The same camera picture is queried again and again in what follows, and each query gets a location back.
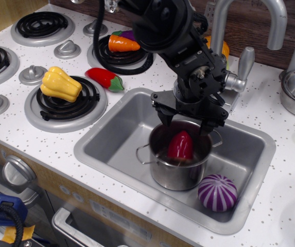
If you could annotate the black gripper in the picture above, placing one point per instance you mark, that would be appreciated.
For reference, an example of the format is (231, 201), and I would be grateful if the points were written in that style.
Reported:
(200, 80)

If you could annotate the red toy sweet potato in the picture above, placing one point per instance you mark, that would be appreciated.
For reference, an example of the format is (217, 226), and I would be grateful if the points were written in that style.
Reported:
(181, 146)

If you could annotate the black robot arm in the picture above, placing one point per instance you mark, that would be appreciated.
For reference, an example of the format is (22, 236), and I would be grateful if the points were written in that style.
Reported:
(166, 28)

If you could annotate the steel pot in sink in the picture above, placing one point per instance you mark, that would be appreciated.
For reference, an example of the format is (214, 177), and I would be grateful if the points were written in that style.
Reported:
(172, 173)

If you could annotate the grey sink basin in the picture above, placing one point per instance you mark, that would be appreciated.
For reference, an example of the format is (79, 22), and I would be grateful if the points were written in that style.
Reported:
(119, 146)

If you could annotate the purple white striped toy onion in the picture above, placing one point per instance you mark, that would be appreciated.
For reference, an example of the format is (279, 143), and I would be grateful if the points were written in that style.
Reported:
(217, 193)

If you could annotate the orange toy pepper by faucet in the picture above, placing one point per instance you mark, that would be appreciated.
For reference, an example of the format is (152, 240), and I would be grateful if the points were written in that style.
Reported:
(225, 47)

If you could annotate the back right stove burner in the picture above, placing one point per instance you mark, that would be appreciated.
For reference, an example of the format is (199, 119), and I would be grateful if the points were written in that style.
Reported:
(122, 63)

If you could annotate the red toy chili pepper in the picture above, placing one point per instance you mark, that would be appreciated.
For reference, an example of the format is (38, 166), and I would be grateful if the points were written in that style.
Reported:
(105, 78)

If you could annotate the purple toy eggplant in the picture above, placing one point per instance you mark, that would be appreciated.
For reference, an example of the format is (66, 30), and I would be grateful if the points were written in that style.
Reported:
(128, 34)

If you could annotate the orange toy carrot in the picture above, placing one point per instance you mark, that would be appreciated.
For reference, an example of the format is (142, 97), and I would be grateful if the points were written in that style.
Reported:
(121, 44)

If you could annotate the front stove burner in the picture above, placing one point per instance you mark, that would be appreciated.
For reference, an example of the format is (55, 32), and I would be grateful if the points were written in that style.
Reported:
(57, 115)

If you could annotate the grey stove knob top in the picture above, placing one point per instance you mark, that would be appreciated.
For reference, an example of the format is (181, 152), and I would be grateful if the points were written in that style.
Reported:
(90, 29)

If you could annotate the yellow toy bell pepper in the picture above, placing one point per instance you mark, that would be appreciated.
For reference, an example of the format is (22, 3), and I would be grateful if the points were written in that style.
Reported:
(57, 83)

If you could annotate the grey stove knob middle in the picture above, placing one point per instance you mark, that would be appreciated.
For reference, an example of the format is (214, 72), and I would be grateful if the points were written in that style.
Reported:
(67, 50)

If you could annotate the silver toy faucet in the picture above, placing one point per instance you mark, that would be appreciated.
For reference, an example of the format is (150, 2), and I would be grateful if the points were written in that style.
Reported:
(236, 83)

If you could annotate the grey stove knob left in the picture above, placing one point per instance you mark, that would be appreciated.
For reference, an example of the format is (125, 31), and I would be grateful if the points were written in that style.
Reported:
(32, 75)

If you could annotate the back left stove burner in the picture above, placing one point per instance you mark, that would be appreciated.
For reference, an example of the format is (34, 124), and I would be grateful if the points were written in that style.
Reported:
(43, 28)

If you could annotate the silver oven dial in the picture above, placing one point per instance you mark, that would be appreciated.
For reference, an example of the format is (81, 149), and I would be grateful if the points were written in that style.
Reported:
(16, 172)

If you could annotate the blue clamp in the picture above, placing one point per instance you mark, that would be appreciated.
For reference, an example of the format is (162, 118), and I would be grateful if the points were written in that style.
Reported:
(13, 211)

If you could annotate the yellow tape piece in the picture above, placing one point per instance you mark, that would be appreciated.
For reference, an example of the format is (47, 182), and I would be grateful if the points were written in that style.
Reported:
(10, 233)

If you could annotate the silver oven door handle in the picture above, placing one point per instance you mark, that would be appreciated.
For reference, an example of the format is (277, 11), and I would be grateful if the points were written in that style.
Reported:
(84, 231)

